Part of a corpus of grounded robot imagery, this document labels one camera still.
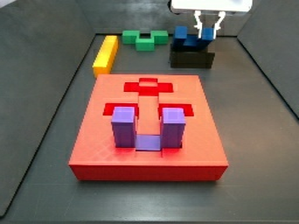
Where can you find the purple U-shaped block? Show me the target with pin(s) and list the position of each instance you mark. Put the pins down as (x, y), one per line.
(152, 131)

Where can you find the blue U-shaped block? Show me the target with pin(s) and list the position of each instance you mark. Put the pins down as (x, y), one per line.
(187, 42)

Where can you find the red puzzle base block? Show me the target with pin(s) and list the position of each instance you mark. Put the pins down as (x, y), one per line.
(97, 160)

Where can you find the green zigzag block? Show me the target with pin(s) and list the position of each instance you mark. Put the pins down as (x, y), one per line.
(131, 37)

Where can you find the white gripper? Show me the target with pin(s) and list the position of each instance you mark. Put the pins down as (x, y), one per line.
(233, 6)

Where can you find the black angle fixture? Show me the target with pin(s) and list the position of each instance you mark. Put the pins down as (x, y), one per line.
(197, 59)

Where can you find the yellow long bar block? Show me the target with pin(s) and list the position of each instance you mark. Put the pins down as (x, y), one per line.
(103, 62)

